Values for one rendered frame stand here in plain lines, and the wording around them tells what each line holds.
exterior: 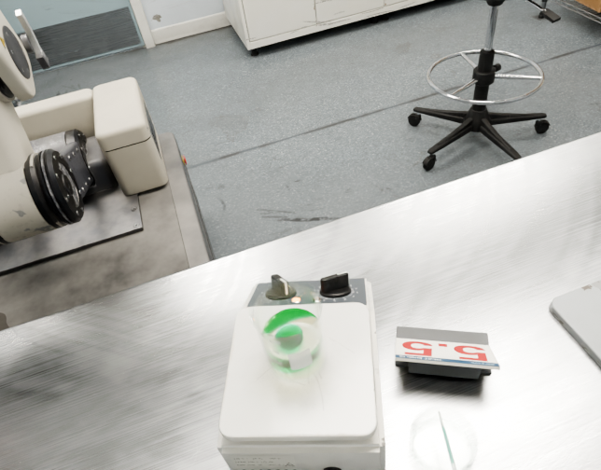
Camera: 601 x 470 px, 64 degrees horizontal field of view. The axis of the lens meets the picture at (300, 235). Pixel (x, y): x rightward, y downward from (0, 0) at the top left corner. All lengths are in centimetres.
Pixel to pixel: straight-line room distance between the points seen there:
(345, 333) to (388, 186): 146
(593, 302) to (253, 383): 35
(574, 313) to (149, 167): 110
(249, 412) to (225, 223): 144
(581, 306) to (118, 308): 51
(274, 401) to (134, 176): 106
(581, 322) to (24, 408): 57
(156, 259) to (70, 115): 54
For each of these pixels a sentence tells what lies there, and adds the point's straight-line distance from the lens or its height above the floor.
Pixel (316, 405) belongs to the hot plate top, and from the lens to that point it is 39.
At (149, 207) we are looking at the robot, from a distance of 138.
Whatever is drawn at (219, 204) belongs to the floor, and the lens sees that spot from 189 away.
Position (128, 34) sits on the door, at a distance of 335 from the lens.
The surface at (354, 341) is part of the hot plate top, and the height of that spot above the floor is 84.
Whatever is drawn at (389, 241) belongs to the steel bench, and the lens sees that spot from 61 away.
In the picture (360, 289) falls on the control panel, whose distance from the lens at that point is 50.
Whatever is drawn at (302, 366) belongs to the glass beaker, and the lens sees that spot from 38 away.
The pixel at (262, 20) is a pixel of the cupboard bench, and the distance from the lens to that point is 283.
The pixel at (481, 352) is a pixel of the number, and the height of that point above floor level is 77.
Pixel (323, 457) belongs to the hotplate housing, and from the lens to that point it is 41.
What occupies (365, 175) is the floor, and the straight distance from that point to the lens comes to 190.
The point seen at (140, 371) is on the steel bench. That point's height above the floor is 75.
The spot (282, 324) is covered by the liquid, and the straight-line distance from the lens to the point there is 39.
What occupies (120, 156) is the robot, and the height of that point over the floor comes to 51.
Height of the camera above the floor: 119
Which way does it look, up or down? 45 degrees down
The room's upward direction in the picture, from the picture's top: 10 degrees counter-clockwise
